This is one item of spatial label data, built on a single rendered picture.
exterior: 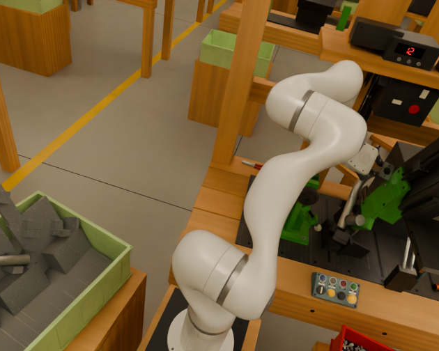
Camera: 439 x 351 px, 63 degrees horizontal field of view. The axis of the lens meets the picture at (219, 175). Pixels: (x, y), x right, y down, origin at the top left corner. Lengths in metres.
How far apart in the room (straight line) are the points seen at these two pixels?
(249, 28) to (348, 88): 0.61
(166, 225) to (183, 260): 1.77
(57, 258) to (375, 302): 1.06
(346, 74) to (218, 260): 0.49
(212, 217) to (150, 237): 1.09
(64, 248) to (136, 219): 1.34
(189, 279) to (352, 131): 0.45
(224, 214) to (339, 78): 0.78
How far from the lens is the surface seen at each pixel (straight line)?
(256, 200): 0.73
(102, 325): 1.25
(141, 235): 2.47
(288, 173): 0.73
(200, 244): 0.75
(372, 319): 1.37
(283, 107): 0.77
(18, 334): 1.22
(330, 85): 0.85
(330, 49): 1.27
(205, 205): 1.46
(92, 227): 1.26
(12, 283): 1.21
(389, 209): 1.32
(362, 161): 1.29
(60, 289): 1.26
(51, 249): 1.27
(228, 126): 1.56
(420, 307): 1.48
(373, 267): 1.49
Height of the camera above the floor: 1.90
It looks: 40 degrees down
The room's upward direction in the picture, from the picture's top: 13 degrees clockwise
